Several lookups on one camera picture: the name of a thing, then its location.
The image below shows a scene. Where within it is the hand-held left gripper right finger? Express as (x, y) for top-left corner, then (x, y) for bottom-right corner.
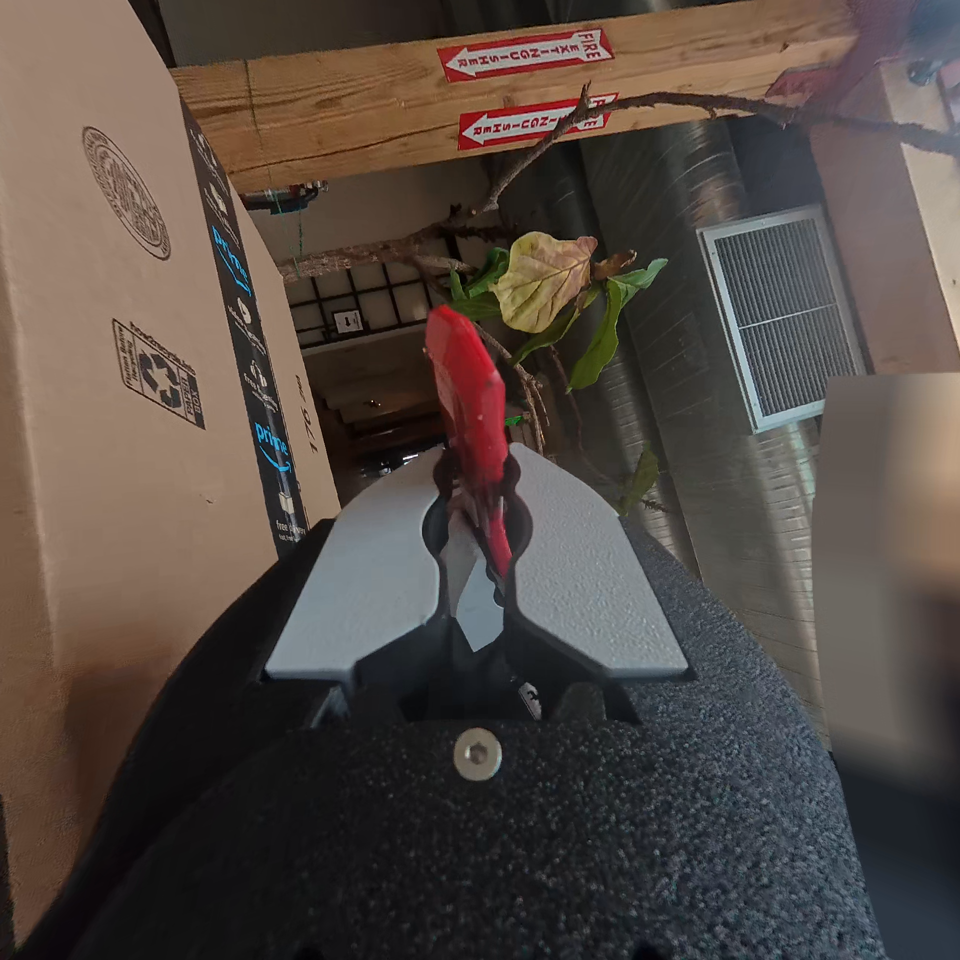
(502, 442), (691, 684)

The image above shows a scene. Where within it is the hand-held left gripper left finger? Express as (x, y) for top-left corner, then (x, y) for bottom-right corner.
(264, 442), (455, 699)

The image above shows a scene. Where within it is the red box cutter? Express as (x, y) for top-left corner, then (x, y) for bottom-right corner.
(423, 303), (526, 594)

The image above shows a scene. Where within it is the large cardboard box black tape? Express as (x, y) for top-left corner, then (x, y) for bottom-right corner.
(0, 0), (342, 946)

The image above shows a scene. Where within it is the gridded window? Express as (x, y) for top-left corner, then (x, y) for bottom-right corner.
(288, 258), (459, 350)

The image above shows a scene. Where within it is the leafy tree branch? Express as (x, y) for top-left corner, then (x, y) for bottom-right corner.
(277, 82), (960, 519)

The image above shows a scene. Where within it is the white air vent grille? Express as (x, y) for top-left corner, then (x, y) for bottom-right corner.
(697, 204), (867, 435)

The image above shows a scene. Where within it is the red arrow sticker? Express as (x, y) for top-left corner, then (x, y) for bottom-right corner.
(437, 28), (616, 84)
(457, 91), (620, 151)

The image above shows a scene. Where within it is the wooden beam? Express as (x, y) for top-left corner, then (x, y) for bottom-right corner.
(168, 0), (864, 196)

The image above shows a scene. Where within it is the metal air duct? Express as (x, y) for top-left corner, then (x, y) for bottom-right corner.
(577, 120), (826, 676)

